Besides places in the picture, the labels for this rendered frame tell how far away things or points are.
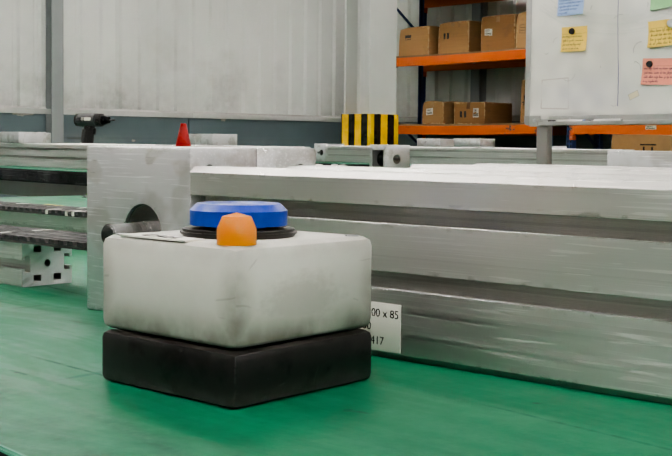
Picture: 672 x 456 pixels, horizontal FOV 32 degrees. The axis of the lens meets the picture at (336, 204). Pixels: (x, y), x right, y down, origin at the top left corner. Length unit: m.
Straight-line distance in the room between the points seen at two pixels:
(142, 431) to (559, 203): 0.19
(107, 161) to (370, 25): 8.11
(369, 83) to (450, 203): 8.23
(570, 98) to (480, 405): 3.68
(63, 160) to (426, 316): 3.62
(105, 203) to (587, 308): 0.30
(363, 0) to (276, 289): 8.61
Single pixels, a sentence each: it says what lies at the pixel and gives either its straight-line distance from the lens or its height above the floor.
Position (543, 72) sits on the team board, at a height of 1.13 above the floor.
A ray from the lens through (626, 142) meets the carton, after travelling 5.23.
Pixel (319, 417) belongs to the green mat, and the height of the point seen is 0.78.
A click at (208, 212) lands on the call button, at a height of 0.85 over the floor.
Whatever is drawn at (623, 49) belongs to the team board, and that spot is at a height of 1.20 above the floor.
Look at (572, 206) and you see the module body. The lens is 0.47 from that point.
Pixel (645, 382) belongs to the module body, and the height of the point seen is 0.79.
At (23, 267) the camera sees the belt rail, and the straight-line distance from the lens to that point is 0.81.
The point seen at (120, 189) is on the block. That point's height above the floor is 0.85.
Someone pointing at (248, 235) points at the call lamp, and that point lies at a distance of 0.43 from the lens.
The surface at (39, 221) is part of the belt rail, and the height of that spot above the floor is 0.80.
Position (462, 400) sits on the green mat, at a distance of 0.46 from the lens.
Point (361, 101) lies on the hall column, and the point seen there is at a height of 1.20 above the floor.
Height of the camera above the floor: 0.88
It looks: 3 degrees down
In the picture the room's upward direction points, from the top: 1 degrees clockwise
